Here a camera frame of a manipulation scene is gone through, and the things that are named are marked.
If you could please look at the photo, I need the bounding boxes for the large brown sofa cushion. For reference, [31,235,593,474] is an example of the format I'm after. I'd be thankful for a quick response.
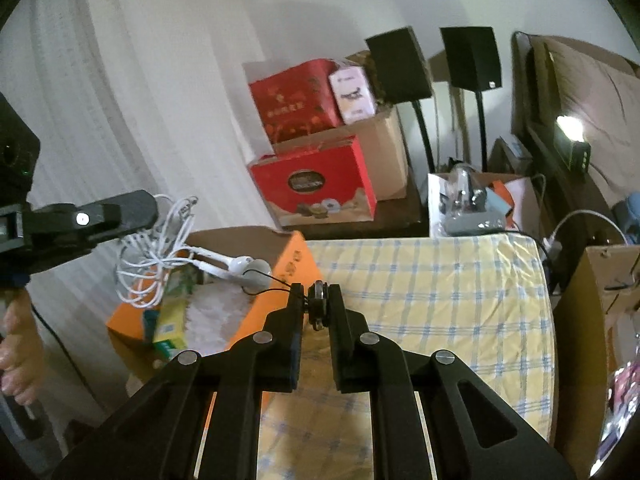
[542,37,640,171]

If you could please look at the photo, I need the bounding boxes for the red gift box round label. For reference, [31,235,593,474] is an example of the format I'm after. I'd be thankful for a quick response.
[248,135,378,228]

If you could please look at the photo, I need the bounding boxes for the white tissue pack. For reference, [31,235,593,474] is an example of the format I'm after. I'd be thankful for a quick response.
[327,64,378,125]

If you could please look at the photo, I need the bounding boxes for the white charging cable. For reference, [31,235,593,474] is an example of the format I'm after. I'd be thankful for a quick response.
[547,209,628,251]

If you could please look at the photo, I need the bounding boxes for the green and yellow carton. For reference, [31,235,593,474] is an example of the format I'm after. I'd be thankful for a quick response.
[142,265,203,361]

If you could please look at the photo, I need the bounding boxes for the brown sofa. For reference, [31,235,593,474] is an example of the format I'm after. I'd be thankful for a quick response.
[510,30,640,261]

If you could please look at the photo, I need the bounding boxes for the light blue round device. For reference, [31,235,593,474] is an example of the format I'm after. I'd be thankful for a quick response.
[612,199,640,241]

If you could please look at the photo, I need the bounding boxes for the pink printed packet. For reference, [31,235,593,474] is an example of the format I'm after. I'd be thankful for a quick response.
[595,360,640,466]

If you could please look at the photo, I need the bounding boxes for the orange cardboard box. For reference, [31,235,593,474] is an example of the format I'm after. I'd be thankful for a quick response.
[106,230,326,431]

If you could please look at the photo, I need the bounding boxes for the black knob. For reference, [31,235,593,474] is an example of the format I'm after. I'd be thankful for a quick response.
[306,282,331,333]

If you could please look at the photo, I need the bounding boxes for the red gift bag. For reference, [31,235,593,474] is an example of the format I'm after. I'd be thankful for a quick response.
[248,58,346,143]

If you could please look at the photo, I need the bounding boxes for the paper bag with clutter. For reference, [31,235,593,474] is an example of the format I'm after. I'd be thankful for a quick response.
[427,162,543,238]

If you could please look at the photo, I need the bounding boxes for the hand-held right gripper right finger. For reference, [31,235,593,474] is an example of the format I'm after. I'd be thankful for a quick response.
[327,282,576,480]

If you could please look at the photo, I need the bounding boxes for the white curtain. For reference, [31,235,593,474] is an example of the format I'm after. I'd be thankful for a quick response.
[0,0,281,411]

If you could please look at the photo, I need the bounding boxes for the black power unit with light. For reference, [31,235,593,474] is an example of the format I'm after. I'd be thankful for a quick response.
[555,115,592,173]

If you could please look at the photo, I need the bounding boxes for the black speaker on stand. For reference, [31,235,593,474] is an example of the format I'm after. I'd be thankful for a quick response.
[365,26,436,173]
[440,25,502,173]

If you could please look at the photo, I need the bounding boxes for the yellow checked tablecloth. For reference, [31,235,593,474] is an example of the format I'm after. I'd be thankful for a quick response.
[257,234,558,480]

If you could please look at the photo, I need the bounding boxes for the brown cardboard box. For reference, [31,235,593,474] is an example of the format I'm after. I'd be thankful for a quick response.
[552,245,640,480]

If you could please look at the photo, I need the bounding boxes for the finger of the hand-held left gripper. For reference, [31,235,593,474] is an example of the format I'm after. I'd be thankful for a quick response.
[29,190,160,242]
[29,233,122,277]

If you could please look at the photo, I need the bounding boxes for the person's left hand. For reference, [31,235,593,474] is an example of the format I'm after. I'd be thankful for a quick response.
[0,292,48,406]

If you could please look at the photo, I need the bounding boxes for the white fluffy duster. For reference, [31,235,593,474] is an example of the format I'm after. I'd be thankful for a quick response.
[182,285,256,356]

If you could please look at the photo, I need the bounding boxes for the large brown storage carton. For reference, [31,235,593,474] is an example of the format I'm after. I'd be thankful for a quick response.
[245,57,410,203]

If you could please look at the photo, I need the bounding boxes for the dark patterned box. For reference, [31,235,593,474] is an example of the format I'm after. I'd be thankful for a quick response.
[345,51,381,86]

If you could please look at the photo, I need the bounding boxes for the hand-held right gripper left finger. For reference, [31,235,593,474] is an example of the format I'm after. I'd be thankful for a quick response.
[52,282,306,480]

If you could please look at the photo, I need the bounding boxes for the white wired earphones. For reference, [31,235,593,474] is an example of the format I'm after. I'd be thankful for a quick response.
[116,195,273,310]

